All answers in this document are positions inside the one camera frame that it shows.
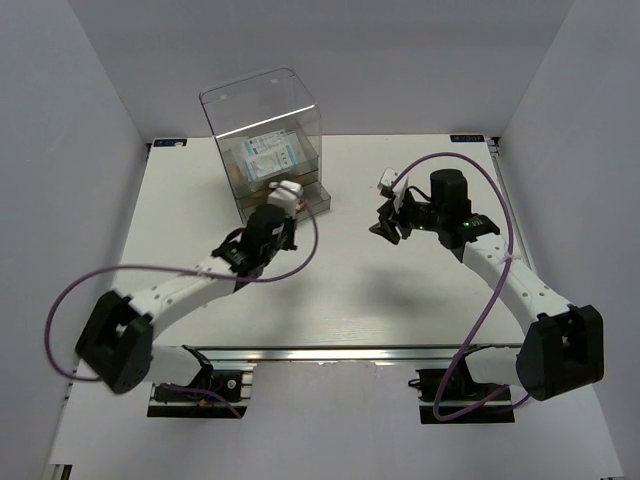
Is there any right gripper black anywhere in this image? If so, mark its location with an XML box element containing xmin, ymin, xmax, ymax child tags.
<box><xmin>369</xmin><ymin>189</ymin><xmax>445</xmax><ymax>245</ymax></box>

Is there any white blue packet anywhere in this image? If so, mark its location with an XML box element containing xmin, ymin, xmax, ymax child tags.
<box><xmin>231</xmin><ymin>146</ymin><xmax>290</xmax><ymax>192</ymax></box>
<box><xmin>240</xmin><ymin>130</ymin><xmax>304</xmax><ymax>179</ymax></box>

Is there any clear acrylic drawer organizer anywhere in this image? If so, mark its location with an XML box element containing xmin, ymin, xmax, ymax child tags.
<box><xmin>199</xmin><ymin>67</ymin><xmax>331</xmax><ymax>221</ymax></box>

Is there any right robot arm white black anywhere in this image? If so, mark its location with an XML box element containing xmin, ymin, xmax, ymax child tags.
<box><xmin>370</xmin><ymin>168</ymin><xmax>605</xmax><ymax>401</ymax></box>

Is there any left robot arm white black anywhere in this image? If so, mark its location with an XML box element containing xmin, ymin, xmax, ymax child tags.
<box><xmin>75</xmin><ymin>204</ymin><xmax>297</xmax><ymax>399</ymax></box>

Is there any blue label right corner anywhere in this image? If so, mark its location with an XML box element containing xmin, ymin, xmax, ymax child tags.
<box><xmin>450</xmin><ymin>134</ymin><xmax>485</xmax><ymax>143</ymax></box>

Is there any blue label corner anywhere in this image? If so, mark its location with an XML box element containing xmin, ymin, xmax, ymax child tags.
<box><xmin>152</xmin><ymin>138</ymin><xmax>187</xmax><ymax>148</ymax></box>
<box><xmin>450</xmin><ymin>134</ymin><xmax>485</xmax><ymax>143</ymax></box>

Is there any blue label left corner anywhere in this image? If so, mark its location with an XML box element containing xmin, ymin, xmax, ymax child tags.
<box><xmin>152</xmin><ymin>138</ymin><xmax>187</xmax><ymax>148</ymax></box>

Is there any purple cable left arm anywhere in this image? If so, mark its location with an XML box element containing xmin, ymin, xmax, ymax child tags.
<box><xmin>44</xmin><ymin>202</ymin><xmax>321</xmax><ymax>419</ymax></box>

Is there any aluminium rail table edge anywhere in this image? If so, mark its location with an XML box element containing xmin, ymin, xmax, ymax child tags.
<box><xmin>189</xmin><ymin>344</ymin><xmax>526</xmax><ymax>365</ymax></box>

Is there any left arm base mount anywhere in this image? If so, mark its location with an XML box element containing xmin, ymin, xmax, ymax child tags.
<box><xmin>145</xmin><ymin>345</ymin><xmax>254</xmax><ymax>419</ymax></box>

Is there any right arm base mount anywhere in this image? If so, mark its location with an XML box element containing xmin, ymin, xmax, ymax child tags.
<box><xmin>407</xmin><ymin>368</ymin><xmax>515</xmax><ymax>425</ymax></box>

